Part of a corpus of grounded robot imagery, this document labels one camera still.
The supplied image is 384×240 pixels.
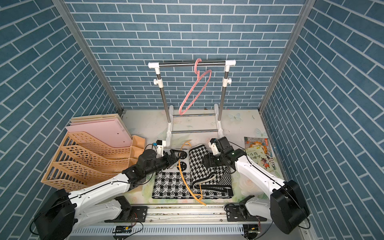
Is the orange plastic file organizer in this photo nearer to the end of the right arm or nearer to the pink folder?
the pink folder

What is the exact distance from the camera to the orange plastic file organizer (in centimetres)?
64

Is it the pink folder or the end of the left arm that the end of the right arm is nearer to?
the end of the left arm

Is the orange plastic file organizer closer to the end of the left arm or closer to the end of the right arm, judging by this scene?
the end of the left arm
